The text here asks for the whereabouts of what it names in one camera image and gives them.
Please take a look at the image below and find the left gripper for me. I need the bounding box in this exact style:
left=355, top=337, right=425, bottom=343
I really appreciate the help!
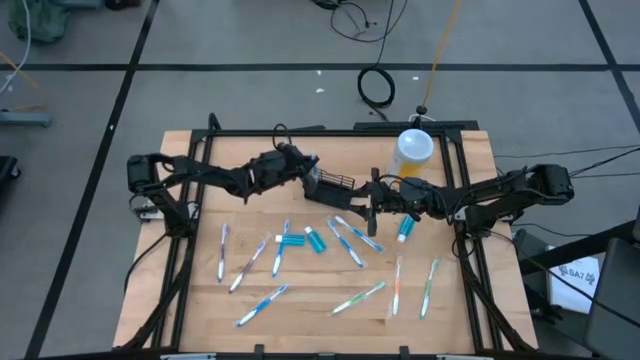
left=249, top=143, right=324, bottom=199

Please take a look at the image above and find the green bag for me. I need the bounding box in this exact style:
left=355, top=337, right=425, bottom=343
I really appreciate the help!
left=7, top=0, right=71, bottom=44

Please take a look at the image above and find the black aluminium table frame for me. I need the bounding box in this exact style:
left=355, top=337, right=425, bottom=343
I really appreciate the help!
left=112, top=112, right=539, bottom=360

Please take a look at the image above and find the white floor cable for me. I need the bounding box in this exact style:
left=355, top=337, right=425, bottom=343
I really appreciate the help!
left=0, top=0, right=32, bottom=96

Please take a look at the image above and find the black coiled floor cable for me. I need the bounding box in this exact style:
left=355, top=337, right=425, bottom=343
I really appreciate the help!
left=312, top=0, right=409, bottom=122

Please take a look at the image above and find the black floor object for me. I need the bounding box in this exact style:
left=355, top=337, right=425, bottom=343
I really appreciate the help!
left=0, top=155, right=21, bottom=184

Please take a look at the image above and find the teal toothpaste tube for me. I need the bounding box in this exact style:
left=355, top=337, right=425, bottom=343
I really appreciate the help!
left=396, top=213, right=417, bottom=245
left=274, top=233, right=306, bottom=248

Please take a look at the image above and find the orange toothbrush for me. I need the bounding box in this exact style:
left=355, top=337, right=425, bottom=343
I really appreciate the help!
left=391, top=255, right=404, bottom=317

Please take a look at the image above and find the black chair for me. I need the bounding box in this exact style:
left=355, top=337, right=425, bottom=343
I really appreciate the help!
left=584, top=237, right=640, bottom=360

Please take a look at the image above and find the black metal bar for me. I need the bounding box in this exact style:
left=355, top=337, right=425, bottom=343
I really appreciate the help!
left=519, top=219, right=640, bottom=275

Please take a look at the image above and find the black wire caddy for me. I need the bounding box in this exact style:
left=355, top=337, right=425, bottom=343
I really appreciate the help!
left=304, top=168, right=372, bottom=212

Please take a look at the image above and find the green toothbrush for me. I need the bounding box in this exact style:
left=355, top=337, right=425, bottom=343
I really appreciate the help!
left=419, top=257, right=441, bottom=320
left=329, top=280, right=387, bottom=317

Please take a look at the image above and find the white printed box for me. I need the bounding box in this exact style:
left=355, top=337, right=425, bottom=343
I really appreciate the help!
left=547, top=255, right=601, bottom=315

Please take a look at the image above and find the white toothbrush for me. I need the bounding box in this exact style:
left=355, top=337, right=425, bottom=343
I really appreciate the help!
left=228, top=238, right=269, bottom=295
left=217, top=223, right=230, bottom=284

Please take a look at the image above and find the white yellow wipes canister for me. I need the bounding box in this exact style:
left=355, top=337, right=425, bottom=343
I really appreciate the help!
left=387, top=128, right=435, bottom=181

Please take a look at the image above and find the grey metal bar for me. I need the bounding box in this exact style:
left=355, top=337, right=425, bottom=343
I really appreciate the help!
left=0, top=110, right=53, bottom=128

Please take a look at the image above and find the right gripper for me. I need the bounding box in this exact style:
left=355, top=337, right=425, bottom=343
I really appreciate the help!
left=346, top=167, right=426, bottom=237

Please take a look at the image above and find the teal mouthwash bottle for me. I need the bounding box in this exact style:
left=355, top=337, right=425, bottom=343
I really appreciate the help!
left=303, top=225, right=328, bottom=255

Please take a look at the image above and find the yellow floor cable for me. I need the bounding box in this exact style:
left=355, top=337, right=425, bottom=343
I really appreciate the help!
left=422, top=0, right=464, bottom=109

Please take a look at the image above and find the silver arm base bracket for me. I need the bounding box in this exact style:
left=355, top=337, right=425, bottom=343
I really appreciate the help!
left=132, top=203, right=164, bottom=222

